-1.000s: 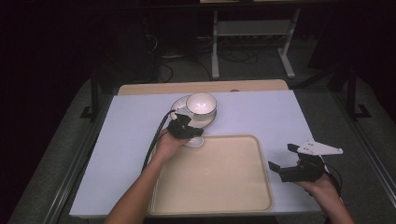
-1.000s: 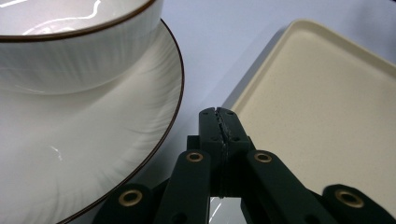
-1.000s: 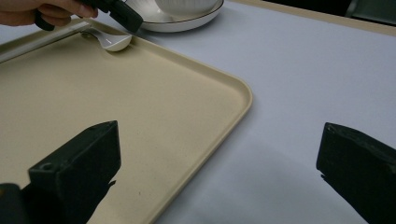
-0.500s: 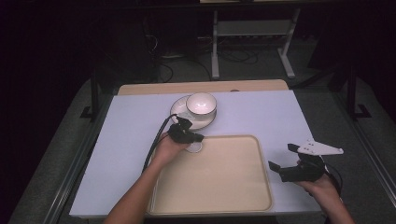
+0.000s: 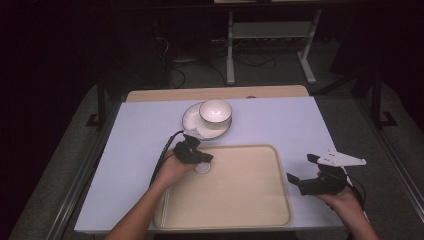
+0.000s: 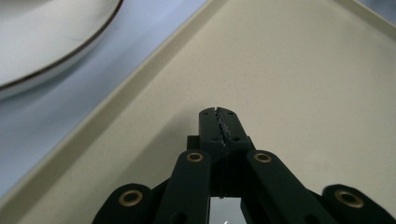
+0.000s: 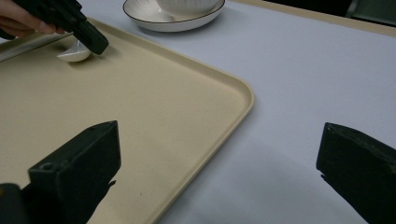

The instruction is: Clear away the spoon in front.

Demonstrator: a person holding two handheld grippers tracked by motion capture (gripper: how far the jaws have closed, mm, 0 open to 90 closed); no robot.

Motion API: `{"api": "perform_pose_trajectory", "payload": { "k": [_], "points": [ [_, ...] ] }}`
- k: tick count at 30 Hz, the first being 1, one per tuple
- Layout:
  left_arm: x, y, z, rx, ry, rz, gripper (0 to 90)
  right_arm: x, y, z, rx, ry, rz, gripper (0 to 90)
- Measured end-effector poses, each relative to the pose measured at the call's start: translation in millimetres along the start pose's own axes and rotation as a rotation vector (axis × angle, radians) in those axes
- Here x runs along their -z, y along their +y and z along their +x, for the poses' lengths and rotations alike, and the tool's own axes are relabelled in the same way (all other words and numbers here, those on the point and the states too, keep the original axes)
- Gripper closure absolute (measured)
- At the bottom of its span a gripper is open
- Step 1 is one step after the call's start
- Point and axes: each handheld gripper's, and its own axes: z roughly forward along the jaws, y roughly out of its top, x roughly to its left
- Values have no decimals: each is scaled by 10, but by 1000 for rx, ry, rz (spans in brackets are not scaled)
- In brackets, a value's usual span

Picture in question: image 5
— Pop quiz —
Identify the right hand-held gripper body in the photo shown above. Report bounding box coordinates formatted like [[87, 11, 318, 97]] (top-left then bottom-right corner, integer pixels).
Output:
[[298, 148, 368, 197]]

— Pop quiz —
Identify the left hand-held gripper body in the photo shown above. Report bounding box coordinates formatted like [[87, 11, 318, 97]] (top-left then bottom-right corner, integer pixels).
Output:
[[172, 128, 209, 165]]

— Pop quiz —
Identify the white ceramic spoon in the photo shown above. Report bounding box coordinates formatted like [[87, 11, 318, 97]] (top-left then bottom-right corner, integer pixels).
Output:
[[194, 161, 213, 175]]

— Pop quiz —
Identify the white plate with dark rim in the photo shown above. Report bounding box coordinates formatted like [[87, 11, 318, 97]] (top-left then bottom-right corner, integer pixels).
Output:
[[181, 101, 233, 141]]

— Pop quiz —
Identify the white ribbed bowl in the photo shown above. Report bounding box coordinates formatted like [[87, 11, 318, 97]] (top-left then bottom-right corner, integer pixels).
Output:
[[198, 98, 233, 125]]

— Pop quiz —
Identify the beige plastic tray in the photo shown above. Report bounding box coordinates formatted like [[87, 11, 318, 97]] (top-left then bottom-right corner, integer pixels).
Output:
[[153, 143, 294, 232]]

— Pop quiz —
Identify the white chopstick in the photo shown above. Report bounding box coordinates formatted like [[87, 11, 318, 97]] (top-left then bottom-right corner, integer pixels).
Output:
[[162, 188, 172, 228], [160, 188, 169, 227]]

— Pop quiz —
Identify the person's left hand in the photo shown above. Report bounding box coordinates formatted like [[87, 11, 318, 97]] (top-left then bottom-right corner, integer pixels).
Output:
[[153, 149, 198, 191]]

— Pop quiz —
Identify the person's right hand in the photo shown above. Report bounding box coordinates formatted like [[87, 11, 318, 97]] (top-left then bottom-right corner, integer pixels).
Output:
[[314, 169, 364, 213]]

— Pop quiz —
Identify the pale blue tablecloth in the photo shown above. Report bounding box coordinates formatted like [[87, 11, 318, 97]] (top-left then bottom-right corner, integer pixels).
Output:
[[73, 96, 348, 233]]

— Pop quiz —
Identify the black stand leg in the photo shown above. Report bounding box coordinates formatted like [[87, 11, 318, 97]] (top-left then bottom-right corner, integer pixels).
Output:
[[85, 81, 109, 129], [369, 71, 398, 129]]

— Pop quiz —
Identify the white metal stand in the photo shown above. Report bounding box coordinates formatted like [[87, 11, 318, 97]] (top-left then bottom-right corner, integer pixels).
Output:
[[225, 9, 323, 86]]

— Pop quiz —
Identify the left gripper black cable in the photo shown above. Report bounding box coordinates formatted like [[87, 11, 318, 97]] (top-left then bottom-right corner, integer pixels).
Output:
[[148, 129, 186, 188]]

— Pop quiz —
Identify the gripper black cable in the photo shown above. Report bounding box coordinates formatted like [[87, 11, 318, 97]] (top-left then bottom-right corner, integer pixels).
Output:
[[343, 166, 371, 221], [148, 129, 186, 188]]

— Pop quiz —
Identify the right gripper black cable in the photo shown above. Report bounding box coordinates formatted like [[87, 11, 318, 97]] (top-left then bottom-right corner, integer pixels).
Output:
[[343, 166, 371, 221]]

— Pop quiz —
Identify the black floor cable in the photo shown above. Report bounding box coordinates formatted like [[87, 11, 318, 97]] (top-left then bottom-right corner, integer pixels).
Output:
[[233, 51, 278, 70], [169, 61, 228, 90]]

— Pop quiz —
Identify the metal frame rail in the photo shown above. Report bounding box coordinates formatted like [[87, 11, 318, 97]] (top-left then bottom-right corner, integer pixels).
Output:
[[46, 99, 123, 240], [353, 99, 424, 214]]

